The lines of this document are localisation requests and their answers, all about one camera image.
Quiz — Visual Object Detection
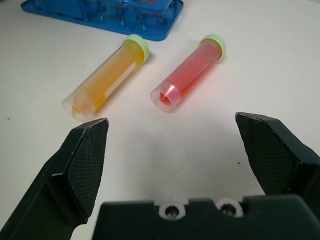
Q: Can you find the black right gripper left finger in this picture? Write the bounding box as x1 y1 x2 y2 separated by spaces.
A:
0 117 110 240

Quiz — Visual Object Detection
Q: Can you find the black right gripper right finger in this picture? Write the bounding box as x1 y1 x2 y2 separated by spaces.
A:
234 112 320 203

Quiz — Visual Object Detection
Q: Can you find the orange tube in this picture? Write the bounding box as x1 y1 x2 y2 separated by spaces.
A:
61 34 151 123

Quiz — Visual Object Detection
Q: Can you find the red tube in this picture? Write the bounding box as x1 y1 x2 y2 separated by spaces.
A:
150 33 228 114

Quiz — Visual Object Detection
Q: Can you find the blue plastic tube rack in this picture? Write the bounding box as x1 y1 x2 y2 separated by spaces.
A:
20 0 185 42

